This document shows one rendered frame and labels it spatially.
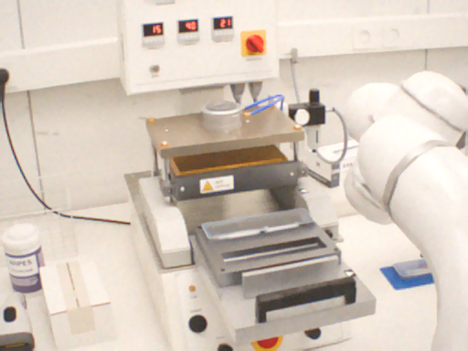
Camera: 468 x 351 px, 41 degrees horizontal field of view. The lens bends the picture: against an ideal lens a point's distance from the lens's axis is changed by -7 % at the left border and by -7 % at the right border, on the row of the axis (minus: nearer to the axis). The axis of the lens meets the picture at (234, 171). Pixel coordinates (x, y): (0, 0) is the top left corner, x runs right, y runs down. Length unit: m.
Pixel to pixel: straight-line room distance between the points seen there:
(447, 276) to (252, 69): 0.86
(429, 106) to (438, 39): 1.23
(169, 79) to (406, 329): 0.69
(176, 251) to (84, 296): 0.23
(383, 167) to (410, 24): 1.28
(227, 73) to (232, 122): 0.18
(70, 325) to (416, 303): 0.70
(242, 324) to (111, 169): 0.98
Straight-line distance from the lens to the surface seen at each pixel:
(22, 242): 1.39
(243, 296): 0.98
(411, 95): 0.84
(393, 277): 1.46
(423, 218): 0.67
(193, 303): 1.15
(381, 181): 0.73
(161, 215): 1.17
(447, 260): 0.64
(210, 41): 1.36
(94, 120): 1.77
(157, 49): 1.34
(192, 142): 1.18
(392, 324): 1.31
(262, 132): 1.22
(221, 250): 1.05
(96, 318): 1.25
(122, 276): 1.48
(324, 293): 0.93
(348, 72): 1.96
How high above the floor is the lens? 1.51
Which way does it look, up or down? 22 degrees down
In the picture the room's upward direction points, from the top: 2 degrees counter-clockwise
